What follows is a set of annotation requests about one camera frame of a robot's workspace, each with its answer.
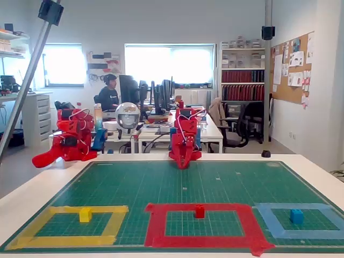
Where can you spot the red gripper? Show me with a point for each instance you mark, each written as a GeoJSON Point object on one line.
{"type": "Point", "coordinates": [183, 150]}

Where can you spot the seated person dark sweater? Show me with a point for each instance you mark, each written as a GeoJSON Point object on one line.
{"type": "Point", "coordinates": [107, 98]}

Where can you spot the black box on pole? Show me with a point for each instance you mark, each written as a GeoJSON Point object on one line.
{"type": "Point", "coordinates": [268, 32]}

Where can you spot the colourful drinking bottle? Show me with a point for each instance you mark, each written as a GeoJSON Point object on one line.
{"type": "Point", "coordinates": [98, 118]}

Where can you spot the yellow lego brick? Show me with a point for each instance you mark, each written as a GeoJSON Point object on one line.
{"type": "Point", "coordinates": [85, 215]}

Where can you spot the beige jacket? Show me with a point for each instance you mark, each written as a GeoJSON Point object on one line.
{"type": "Point", "coordinates": [216, 110]}

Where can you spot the red printed robot arm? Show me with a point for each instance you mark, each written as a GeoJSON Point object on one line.
{"type": "Point", "coordinates": [188, 125]}

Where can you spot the cork pin board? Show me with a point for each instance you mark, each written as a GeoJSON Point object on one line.
{"type": "Point", "coordinates": [294, 86]}

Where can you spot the wide bright window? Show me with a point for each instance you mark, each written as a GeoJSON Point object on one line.
{"type": "Point", "coordinates": [169, 63]}

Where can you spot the white wall shelf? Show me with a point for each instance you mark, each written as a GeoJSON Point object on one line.
{"type": "Point", "coordinates": [13, 45]}

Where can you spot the large black computer monitor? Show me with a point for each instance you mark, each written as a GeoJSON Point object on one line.
{"type": "Point", "coordinates": [129, 90]}

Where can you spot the green cutting mat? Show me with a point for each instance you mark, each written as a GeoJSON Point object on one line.
{"type": "Point", "coordinates": [172, 185]}

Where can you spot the blue table clamp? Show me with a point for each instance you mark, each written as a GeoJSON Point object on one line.
{"type": "Point", "coordinates": [100, 139]}
{"type": "Point", "coordinates": [198, 139]}
{"type": "Point", "coordinates": [173, 133]}

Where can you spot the upright grey pole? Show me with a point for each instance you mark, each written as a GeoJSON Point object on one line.
{"type": "Point", "coordinates": [268, 80]}

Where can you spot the small black round object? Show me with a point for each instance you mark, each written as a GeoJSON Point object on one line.
{"type": "Point", "coordinates": [265, 153]}

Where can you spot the white drawer cabinet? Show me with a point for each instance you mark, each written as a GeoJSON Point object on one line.
{"type": "Point", "coordinates": [37, 118]}

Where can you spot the wall tool board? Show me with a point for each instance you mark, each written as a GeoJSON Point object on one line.
{"type": "Point", "coordinates": [103, 64]}

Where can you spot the blue tape square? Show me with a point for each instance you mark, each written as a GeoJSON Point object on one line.
{"type": "Point", "coordinates": [268, 217]}

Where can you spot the black pole clamp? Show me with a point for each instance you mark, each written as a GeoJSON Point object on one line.
{"type": "Point", "coordinates": [51, 12]}

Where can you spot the white shelving with binders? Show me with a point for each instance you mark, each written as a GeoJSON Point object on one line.
{"type": "Point", "coordinates": [242, 80]}

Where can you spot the red lego brick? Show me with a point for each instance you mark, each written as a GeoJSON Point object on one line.
{"type": "Point", "coordinates": [199, 212]}

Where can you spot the yellow tape square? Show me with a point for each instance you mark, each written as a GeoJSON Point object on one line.
{"type": "Point", "coordinates": [67, 240]}

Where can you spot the idle red robot arm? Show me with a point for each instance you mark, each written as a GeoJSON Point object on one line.
{"type": "Point", "coordinates": [70, 145]}

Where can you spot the white motorcycle helmet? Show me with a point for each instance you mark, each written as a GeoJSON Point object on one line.
{"type": "Point", "coordinates": [127, 118]}

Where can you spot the green potted plant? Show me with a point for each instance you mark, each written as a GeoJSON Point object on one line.
{"type": "Point", "coordinates": [339, 173]}

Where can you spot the red tape square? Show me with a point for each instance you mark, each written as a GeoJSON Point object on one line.
{"type": "Point", "coordinates": [156, 228]}

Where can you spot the small bright window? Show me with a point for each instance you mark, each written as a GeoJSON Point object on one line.
{"type": "Point", "coordinates": [64, 64]}

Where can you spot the slanted aluminium pole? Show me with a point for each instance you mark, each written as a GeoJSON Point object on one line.
{"type": "Point", "coordinates": [27, 80]}

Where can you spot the blue lego brick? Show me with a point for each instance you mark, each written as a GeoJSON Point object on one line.
{"type": "Point", "coordinates": [296, 217]}

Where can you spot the white wall socket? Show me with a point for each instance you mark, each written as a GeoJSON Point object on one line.
{"type": "Point", "coordinates": [292, 135]}

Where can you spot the black office chair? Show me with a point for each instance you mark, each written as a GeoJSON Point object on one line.
{"type": "Point", "coordinates": [250, 121]}

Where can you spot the black monitor on stand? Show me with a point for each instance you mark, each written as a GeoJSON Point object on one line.
{"type": "Point", "coordinates": [162, 95]}

